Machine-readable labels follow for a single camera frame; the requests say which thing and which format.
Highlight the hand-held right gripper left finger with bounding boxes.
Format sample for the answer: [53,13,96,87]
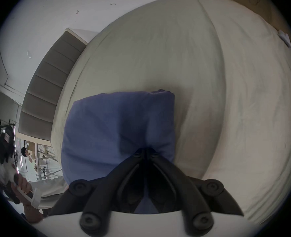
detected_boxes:
[48,148,147,229]

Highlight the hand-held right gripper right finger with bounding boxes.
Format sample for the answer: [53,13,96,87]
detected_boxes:
[146,148,245,232]

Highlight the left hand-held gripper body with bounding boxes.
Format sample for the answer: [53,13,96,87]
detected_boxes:
[16,173,42,210]

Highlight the blue garment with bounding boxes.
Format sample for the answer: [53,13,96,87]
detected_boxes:
[61,89,175,214]

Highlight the person's left forearm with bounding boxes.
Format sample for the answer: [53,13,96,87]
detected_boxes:
[23,203,46,223]

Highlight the person's left hand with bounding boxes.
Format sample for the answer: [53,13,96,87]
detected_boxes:
[11,174,33,202]

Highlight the person's body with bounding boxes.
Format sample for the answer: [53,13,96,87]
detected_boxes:
[0,125,70,210]

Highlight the grey padded headboard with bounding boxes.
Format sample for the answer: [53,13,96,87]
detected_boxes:
[17,29,88,142]

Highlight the bed with beige sheet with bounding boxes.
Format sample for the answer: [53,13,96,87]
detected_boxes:
[50,0,291,225]

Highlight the white crumpled paper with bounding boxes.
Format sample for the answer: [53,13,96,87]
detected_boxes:
[278,29,291,47]

